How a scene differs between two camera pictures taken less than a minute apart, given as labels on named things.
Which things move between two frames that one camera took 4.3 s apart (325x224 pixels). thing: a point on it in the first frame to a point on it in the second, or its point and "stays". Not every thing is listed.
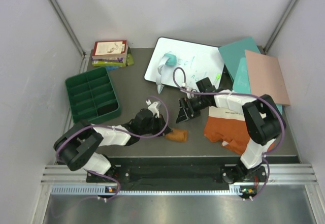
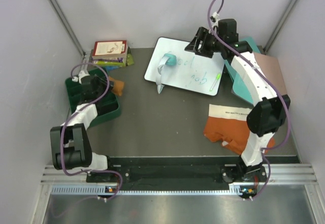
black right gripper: (183, 116) to (194, 45)
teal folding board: (241, 84) stays
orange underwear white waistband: (228, 128) stays
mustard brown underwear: (177, 135) to (118, 87)
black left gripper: (161, 123) to (100, 81)
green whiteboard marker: (218, 77) stays
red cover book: (110, 49) stays
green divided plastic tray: (92, 97) stays
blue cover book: (109, 68) stays
